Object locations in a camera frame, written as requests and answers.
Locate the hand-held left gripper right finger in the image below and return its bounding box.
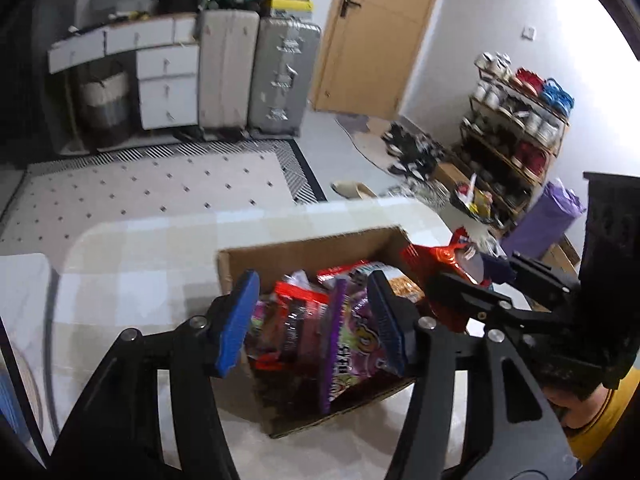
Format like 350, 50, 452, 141
367, 270, 586, 480

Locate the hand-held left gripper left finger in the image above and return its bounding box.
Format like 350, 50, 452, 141
45, 270, 261, 480

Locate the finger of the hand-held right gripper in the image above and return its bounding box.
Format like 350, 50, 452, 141
482, 254, 578, 311
427, 271, 546, 336

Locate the purple candy packet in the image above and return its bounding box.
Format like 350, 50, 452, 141
247, 297, 281, 356
320, 275, 401, 413

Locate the orange-red snack packet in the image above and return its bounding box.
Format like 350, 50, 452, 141
401, 227, 483, 333

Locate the cardboard box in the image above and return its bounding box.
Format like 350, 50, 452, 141
216, 226, 451, 438

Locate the person's right hand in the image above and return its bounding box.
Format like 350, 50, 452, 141
542, 380, 608, 431

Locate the small brown carton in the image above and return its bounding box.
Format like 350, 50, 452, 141
542, 235, 581, 273

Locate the white orange noodle snack packet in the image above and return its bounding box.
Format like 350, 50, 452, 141
317, 259, 426, 306

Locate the purple bag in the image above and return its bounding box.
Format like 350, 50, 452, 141
500, 180, 586, 258

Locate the wooden shoe rack with shoes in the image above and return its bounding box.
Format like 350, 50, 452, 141
472, 51, 576, 201

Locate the beige slipper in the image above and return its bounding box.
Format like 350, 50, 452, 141
331, 181, 376, 200

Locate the scattered shoes pile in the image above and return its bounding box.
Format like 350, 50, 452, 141
381, 122, 451, 181

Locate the irregular door mat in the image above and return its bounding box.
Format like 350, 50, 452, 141
336, 112, 401, 171

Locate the beige plate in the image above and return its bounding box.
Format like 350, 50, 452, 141
10, 345, 46, 441

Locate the white desk with drawers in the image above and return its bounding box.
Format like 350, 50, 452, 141
48, 12, 201, 131

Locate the silver suitcase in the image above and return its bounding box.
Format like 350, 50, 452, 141
248, 16, 322, 138

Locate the beige suitcase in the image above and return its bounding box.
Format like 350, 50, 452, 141
197, 9, 261, 133

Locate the woven laundry basket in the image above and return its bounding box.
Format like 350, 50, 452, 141
77, 67, 133, 133

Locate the wooden door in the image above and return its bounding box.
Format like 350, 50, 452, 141
310, 0, 446, 118

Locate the yellow shoe box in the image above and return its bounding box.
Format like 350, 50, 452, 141
265, 0, 315, 18

